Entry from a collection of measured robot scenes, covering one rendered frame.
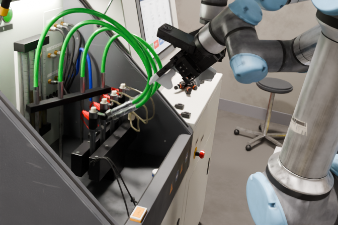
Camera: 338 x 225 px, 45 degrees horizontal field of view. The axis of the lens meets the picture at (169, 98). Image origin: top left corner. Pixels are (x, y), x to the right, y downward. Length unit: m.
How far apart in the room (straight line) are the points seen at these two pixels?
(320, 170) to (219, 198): 2.22
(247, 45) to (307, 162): 0.32
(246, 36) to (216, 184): 2.22
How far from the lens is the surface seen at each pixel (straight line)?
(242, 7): 0.94
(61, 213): 1.04
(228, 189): 3.03
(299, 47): 0.93
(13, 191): 1.09
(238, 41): 0.92
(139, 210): 1.12
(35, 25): 1.46
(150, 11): 1.81
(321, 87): 0.65
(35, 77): 1.35
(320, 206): 0.77
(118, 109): 1.24
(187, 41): 1.04
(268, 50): 0.93
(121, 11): 1.55
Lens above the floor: 1.64
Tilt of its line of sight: 22 degrees down
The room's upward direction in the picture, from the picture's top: 6 degrees clockwise
